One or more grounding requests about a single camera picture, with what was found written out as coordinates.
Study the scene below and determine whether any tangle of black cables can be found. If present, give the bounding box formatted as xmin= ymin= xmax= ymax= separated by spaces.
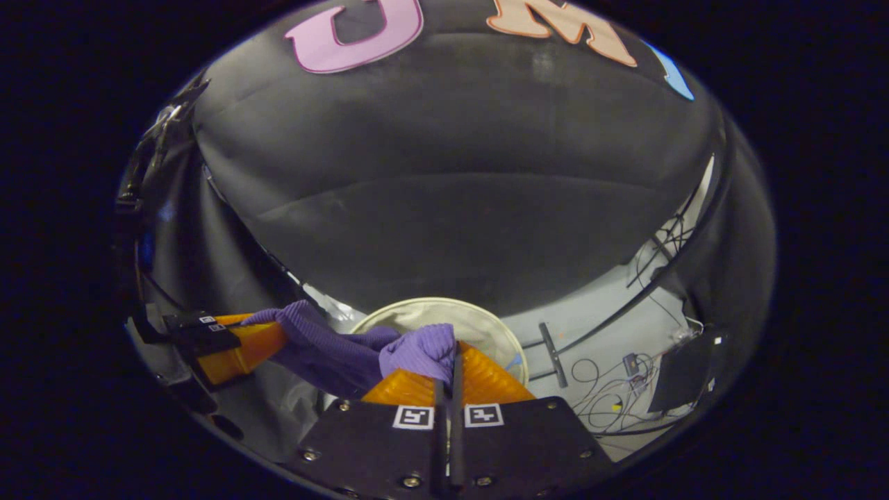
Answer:
xmin=573 ymin=346 xmax=695 ymax=436

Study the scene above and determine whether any black backdrop cloth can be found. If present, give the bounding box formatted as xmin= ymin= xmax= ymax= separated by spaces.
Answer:
xmin=115 ymin=0 xmax=777 ymax=466

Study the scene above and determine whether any black tripod stand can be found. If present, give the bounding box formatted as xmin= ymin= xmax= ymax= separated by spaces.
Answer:
xmin=624 ymin=210 xmax=697 ymax=291

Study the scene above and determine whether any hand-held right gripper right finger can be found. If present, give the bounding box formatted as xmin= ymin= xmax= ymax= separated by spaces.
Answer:
xmin=449 ymin=340 xmax=616 ymax=499

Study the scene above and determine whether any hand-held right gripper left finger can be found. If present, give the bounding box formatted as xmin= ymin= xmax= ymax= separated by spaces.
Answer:
xmin=288 ymin=368 xmax=449 ymax=498

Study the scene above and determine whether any dark flat box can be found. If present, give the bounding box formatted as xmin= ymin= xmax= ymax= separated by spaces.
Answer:
xmin=649 ymin=331 xmax=729 ymax=415

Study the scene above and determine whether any dark metal stand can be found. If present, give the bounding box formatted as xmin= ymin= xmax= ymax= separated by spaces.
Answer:
xmin=117 ymin=75 xmax=213 ymax=209

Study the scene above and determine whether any purple ribbed shirt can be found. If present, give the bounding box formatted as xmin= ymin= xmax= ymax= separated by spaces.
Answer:
xmin=240 ymin=299 xmax=459 ymax=401

